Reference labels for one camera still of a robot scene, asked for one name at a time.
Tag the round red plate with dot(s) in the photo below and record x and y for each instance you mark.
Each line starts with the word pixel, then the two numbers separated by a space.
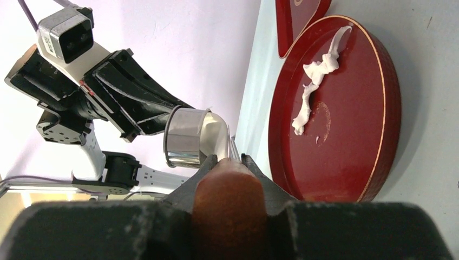
pixel 349 143

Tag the small metal cup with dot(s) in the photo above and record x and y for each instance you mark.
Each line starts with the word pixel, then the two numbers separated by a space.
pixel 182 135

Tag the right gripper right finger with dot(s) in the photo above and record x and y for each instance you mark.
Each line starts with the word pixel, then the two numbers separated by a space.
pixel 320 230

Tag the white dough ball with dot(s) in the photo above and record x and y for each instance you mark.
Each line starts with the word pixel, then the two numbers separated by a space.
pixel 316 72

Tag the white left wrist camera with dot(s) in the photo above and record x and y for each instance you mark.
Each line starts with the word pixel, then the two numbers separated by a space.
pixel 65 39

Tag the rectangular red tray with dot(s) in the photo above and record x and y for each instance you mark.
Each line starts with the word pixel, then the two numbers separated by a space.
pixel 293 17

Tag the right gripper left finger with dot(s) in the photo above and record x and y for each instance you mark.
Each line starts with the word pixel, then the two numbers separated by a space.
pixel 114 229

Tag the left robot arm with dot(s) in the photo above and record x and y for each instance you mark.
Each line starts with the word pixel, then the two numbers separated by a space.
pixel 102 171

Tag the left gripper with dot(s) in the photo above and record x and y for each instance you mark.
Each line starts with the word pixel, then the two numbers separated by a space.
pixel 114 88

